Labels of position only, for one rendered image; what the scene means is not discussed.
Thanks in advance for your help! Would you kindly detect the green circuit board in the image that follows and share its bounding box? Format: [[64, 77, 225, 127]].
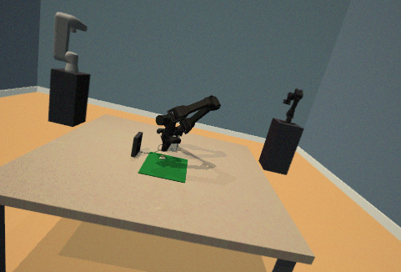
[[138, 152, 188, 183]]

